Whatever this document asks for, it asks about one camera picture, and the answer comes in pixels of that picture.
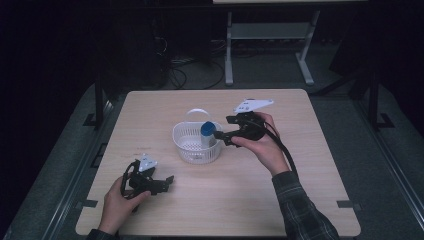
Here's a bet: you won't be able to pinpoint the person's left hand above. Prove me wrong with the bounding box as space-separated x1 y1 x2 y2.
98 175 152 235

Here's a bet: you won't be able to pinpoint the white plastic basket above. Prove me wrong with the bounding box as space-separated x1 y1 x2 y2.
172 108 223 165

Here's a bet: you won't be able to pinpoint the person's right hand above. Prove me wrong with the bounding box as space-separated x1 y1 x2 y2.
231 112 291 177

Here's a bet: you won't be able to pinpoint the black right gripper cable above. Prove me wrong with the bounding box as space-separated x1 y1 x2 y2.
251 119 299 177

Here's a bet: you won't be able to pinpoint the metal floor rail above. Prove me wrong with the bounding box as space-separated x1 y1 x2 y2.
353 99 424 231
41 99 116 240

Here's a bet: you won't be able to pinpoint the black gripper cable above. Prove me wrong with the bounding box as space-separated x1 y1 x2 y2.
119 159 140 200
251 119 299 177

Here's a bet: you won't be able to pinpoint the black metal stand post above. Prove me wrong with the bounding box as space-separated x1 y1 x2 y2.
368 71 381 131

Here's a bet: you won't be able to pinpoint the white metal table frame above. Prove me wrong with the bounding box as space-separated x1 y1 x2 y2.
224 9 321 87

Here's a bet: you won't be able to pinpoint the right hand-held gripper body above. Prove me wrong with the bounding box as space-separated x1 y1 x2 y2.
233 98 275 142

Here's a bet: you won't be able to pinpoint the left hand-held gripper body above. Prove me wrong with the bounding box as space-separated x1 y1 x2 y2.
125 153 164 199

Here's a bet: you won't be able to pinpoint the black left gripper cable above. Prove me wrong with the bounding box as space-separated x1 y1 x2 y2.
119 159 140 200

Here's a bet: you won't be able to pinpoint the white bottle with blue cap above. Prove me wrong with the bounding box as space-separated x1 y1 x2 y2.
200 120 218 149

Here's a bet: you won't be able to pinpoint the black floor cables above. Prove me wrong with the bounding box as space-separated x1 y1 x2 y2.
155 36 226 91

